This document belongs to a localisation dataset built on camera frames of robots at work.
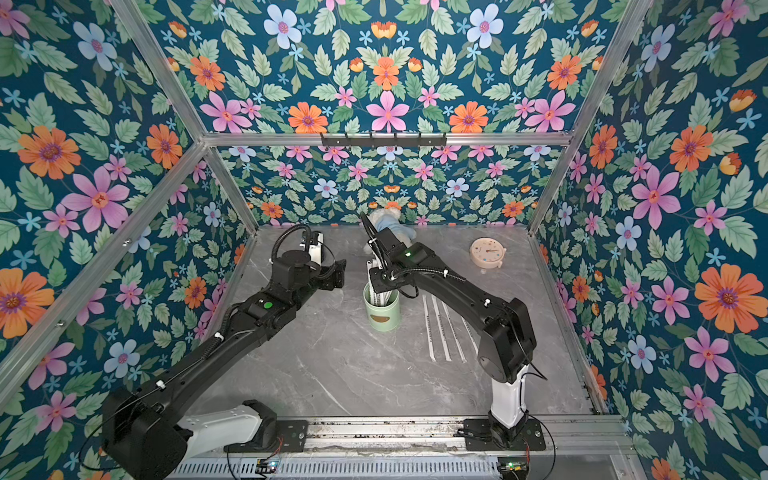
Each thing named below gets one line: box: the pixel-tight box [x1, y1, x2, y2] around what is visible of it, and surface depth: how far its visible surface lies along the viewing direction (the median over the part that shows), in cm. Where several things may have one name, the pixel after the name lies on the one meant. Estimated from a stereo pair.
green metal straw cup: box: [363, 283, 401, 333], surface depth 88 cm
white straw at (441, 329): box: [431, 294, 452, 362], surface depth 92 cm
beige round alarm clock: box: [469, 237, 507, 274], surface depth 111 cm
